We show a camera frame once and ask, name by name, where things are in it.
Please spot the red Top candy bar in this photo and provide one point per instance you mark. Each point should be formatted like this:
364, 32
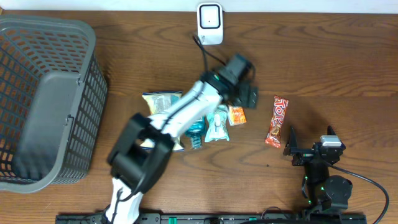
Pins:
273, 137

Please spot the small orange snack packet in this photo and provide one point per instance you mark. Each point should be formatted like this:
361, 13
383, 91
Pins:
236, 115

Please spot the white barcode scanner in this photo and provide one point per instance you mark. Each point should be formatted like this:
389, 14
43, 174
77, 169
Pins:
210, 23

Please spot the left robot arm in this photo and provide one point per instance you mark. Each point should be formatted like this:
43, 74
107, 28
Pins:
135, 170

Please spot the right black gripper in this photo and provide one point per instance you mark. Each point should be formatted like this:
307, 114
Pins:
291, 149

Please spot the grey plastic basket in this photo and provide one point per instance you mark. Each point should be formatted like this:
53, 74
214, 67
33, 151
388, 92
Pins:
53, 94

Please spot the teal mouthwash bottle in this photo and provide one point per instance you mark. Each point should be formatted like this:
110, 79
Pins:
195, 132

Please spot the light teal candy packet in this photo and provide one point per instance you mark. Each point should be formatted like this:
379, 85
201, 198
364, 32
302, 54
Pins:
217, 129

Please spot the cream snack bag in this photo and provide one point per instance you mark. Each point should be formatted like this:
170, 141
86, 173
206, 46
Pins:
157, 102

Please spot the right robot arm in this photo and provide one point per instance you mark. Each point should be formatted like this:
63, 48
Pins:
326, 194

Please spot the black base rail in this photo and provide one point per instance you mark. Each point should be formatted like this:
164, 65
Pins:
156, 218

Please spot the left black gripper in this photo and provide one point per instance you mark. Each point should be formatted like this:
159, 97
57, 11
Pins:
250, 96

